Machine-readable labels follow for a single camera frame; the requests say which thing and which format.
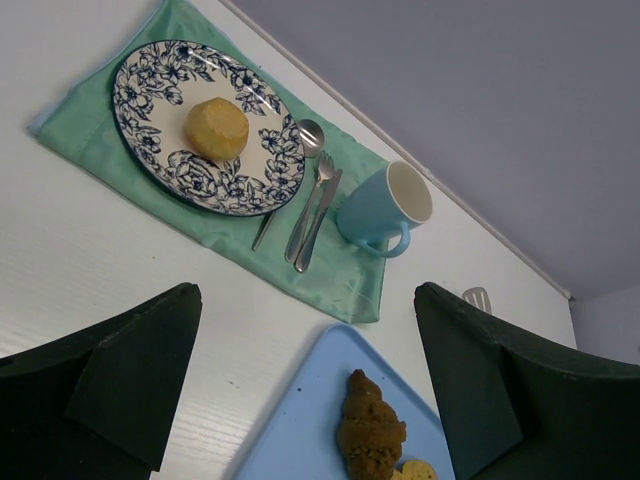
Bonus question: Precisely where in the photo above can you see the green cloth placemat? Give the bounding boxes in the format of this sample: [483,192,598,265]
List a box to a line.
[30,1,386,324]

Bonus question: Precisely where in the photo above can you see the yellow muffin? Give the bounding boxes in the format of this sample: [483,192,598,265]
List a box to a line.
[184,97,249,162]

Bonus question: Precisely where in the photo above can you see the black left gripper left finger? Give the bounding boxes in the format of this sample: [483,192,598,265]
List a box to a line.
[1,283,202,479]

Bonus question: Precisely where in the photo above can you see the dark brown croissant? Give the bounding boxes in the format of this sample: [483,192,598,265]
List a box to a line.
[337,369,407,479]

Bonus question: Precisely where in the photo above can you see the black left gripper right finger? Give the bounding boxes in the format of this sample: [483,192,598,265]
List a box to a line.
[414,282,639,479]

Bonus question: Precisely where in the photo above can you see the blue floral ceramic plate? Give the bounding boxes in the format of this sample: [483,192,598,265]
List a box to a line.
[112,40,305,217]

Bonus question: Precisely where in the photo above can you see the steel spoon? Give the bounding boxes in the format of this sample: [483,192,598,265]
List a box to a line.
[251,119,325,251]

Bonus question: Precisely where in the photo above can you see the light blue plastic tray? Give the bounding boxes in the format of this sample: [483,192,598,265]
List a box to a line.
[231,324,455,479]

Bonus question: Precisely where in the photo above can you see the steel table knife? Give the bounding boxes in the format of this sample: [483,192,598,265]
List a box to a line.
[294,169,343,273]

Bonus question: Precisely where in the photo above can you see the stainless steel serving tongs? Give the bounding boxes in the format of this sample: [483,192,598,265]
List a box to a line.
[462,286,492,315]

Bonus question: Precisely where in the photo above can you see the steel fork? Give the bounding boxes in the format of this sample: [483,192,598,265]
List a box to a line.
[285,151,335,263]

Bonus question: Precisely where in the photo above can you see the sliced bread loaf piece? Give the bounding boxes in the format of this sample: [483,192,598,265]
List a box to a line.
[390,460,439,480]

